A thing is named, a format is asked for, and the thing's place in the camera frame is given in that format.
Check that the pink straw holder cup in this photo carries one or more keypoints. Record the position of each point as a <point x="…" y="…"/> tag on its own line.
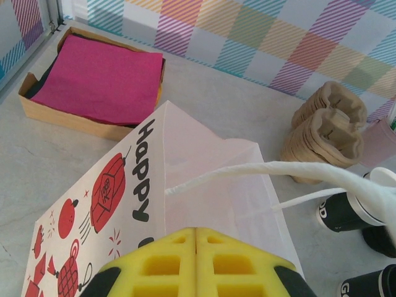
<point x="380" y="145"/>

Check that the cardboard napkin box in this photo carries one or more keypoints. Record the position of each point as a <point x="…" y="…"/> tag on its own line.
<point x="71" y="120"/>

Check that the yellow paper napkin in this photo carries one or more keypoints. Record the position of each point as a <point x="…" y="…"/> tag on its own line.
<point x="159" y="96"/>

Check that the aluminium frame post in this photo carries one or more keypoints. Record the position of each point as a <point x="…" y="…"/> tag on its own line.
<point x="52" y="14"/>

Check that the black plastic cup lid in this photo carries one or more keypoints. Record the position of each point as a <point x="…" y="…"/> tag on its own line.
<point x="390" y="281"/>

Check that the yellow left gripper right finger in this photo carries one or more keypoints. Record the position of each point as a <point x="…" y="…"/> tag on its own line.
<point x="235" y="269"/>

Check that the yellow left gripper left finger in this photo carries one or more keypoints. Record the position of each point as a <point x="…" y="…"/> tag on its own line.
<point x="161" y="269"/>

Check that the brown pulp cup carrier stack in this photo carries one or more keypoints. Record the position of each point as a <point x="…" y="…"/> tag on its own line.
<point x="328" y="136"/>

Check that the white red paper bag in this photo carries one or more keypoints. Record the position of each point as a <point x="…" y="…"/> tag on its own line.
<point x="201" y="161"/>

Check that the aluminium frame side rail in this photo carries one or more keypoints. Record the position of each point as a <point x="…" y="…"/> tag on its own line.
<point x="28" y="58"/>

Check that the dark blue paper napkin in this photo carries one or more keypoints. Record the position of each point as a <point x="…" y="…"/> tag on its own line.
<point x="40" y="86"/>

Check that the stack of paper cups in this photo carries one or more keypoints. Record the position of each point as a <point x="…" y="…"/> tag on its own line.
<point x="337" y="210"/>

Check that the black paper coffee cup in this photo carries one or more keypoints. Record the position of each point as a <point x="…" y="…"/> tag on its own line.
<point x="359" y="286"/>

